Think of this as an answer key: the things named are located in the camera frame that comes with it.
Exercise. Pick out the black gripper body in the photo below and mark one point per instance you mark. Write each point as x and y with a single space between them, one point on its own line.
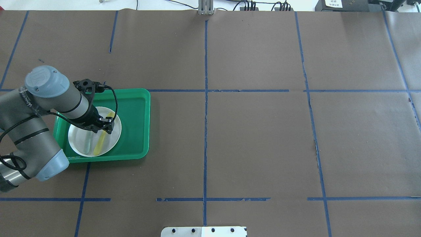
93 116

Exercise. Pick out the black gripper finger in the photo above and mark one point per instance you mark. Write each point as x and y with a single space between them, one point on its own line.
107 127
107 119

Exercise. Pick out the yellow plastic spoon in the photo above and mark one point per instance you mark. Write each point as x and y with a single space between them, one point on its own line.
103 145

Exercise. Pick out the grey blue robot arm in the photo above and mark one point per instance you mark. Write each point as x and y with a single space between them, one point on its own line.
46 91

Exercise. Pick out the pale green plastic fork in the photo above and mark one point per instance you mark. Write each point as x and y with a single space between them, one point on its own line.
87 144

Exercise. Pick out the white round plate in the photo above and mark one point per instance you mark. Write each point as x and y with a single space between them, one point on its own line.
91 144

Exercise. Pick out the green plastic tray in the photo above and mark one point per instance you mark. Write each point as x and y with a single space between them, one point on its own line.
134 112

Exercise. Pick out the brown paper table cover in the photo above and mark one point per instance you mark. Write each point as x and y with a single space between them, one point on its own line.
300 124

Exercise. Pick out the black box with label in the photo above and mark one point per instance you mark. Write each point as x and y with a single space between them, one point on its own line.
342 6

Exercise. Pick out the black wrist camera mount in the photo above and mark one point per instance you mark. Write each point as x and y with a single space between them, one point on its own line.
87 86

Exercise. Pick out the aluminium frame post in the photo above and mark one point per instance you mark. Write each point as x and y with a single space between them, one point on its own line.
206 7

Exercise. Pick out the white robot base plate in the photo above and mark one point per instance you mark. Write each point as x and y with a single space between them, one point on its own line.
205 231

